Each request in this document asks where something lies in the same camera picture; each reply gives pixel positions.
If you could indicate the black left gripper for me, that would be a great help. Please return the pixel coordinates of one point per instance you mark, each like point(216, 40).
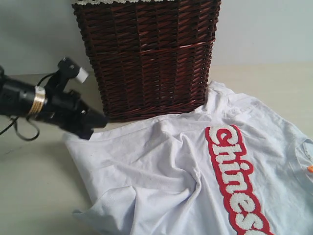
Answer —
point(71, 114)

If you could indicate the white t-shirt with red lettering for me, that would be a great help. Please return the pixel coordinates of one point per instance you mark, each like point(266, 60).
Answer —
point(232, 166)

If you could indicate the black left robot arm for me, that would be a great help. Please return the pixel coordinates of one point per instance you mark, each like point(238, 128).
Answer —
point(21, 100)

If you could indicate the dark brown wicker basket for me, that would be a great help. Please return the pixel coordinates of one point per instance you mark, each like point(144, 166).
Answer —
point(150, 60)

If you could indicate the grey left wrist camera module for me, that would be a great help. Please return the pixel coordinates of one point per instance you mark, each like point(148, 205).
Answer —
point(67, 70)

